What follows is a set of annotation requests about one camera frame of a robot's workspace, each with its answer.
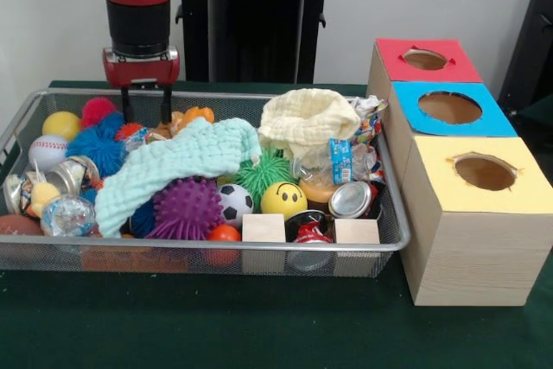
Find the cream yellow cloth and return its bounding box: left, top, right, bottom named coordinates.
left=257, top=87, right=362, bottom=158

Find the white baseball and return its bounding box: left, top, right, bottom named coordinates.
left=28, top=134, right=70, bottom=172

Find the purple spiky ball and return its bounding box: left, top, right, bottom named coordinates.
left=146, top=176, right=226, bottom=241

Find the metal mesh bin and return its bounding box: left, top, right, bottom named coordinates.
left=0, top=88, right=411, bottom=278

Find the green spiky ball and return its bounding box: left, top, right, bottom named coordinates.
left=232, top=147, right=302, bottom=206

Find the blue puffer ball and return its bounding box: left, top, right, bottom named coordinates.
left=66, top=124, right=127, bottom=179

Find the mint green cloth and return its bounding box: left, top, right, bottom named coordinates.
left=93, top=117, right=263, bottom=239

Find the green cloth side table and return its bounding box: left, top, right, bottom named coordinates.
left=516, top=94, right=553, bottom=137

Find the black upright panel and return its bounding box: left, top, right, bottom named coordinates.
left=496, top=0, right=553, bottom=106

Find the brown plush toy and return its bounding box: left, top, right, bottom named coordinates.
left=144, top=112, right=188, bottom=142

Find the dark green table cloth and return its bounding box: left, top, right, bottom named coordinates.
left=0, top=80, right=553, bottom=369

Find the plain wooden cube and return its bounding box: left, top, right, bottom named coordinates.
left=241, top=213, right=287, bottom=275
left=334, top=218, right=381, bottom=277

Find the yellow smiley ball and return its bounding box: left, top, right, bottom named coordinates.
left=260, top=181, right=308, bottom=219

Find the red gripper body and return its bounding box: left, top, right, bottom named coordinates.
left=103, top=56, right=181, bottom=89

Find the small soccer ball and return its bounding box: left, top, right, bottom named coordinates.
left=215, top=183, right=255, bottom=228

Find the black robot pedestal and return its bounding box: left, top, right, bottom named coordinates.
left=172, top=0, right=349, bottom=84

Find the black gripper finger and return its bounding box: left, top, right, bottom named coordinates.
left=161, top=85, right=173, bottom=125
left=120, top=86, right=133, bottom=123

